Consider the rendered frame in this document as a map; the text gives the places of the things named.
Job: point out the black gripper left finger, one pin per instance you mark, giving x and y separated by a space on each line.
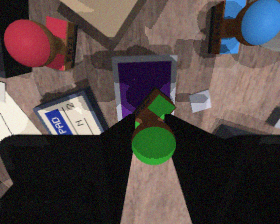
105 159

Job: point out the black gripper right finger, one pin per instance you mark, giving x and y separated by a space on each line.
209 167

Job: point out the grey flat bar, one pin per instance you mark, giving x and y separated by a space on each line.
274 119

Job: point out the white mug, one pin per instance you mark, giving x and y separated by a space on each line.
273 44

